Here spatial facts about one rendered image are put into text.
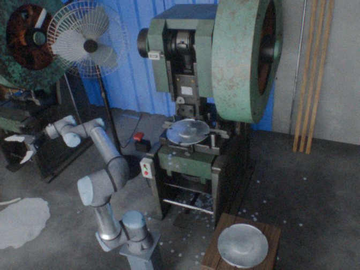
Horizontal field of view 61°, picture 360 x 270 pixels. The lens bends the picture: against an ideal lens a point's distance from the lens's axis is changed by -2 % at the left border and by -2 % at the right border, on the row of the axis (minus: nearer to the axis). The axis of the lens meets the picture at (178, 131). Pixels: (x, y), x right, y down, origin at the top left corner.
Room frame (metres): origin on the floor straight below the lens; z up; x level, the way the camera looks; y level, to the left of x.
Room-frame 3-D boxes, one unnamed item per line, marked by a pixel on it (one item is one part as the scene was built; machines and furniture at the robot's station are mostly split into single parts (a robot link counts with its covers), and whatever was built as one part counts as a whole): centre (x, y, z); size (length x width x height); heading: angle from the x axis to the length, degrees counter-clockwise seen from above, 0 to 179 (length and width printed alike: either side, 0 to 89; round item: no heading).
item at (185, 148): (1.66, -0.04, 0.72); 0.25 x 0.14 x 0.14; 152
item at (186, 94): (1.78, -0.10, 1.04); 0.17 x 0.15 x 0.30; 152
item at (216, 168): (1.81, -0.42, 0.45); 0.92 x 0.12 x 0.90; 152
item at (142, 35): (1.95, 0.09, 1.31); 0.22 x 0.12 x 0.22; 152
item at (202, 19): (1.95, -0.19, 0.83); 0.79 x 0.43 x 1.34; 152
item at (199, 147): (1.82, -0.12, 0.68); 0.45 x 0.30 x 0.06; 62
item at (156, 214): (2.07, 0.05, 0.45); 0.92 x 0.12 x 0.90; 152
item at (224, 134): (1.74, -0.27, 0.76); 0.17 x 0.06 x 0.10; 62
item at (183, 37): (1.82, -0.12, 1.27); 0.21 x 0.12 x 0.34; 152
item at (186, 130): (1.71, -0.06, 0.78); 0.29 x 0.29 x 0.01
